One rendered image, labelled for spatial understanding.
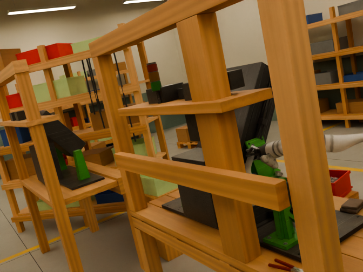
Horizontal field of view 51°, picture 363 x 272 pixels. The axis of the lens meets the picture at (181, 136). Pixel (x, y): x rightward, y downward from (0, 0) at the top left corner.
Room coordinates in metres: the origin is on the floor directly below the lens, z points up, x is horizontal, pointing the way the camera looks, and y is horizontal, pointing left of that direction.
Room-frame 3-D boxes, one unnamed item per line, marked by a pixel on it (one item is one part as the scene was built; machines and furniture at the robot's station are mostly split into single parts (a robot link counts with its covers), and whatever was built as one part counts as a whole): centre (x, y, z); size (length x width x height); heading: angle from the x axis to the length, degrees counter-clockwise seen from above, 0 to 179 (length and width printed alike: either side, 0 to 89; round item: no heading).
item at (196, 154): (1.89, -0.08, 1.07); 0.30 x 0.18 x 0.34; 31
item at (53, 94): (4.83, 1.38, 1.19); 2.30 x 0.55 x 2.39; 72
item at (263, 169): (1.83, -0.34, 1.17); 0.13 x 0.12 x 0.20; 31
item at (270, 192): (1.68, 0.06, 1.23); 1.30 x 0.05 x 0.09; 31
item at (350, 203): (1.62, -0.70, 0.91); 0.10 x 0.08 x 0.03; 128
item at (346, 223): (1.87, -0.25, 0.89); 1.10 x 0.42 x 0.02; 31
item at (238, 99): (1.73, -0.03, 1.52); 0.90 x 0.25 x 0.04; 31
